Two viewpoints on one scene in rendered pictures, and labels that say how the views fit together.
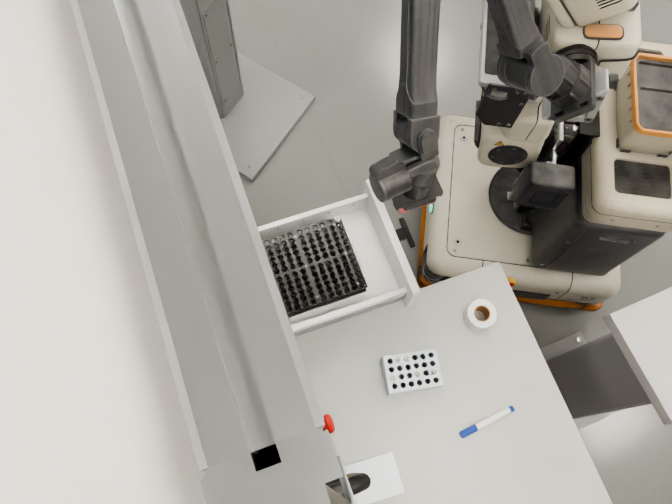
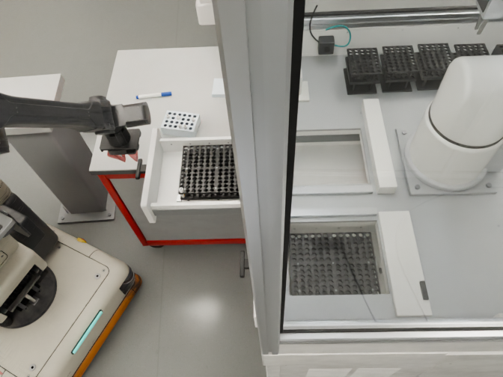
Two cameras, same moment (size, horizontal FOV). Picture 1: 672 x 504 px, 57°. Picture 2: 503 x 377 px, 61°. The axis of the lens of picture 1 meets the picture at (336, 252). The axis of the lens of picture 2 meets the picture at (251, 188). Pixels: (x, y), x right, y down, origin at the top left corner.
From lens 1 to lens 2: 1.16 m
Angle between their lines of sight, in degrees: 50
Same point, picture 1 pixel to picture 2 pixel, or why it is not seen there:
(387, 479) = (220, 84)
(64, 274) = not seen: outside the picture
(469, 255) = (96, 263)
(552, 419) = (119, 89)
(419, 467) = (200, 87)
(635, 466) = not seen: hidden behind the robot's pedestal
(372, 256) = (169, 178)
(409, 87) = (87, 105)
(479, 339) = not seen: hidden behind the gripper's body
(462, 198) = (71, 310)
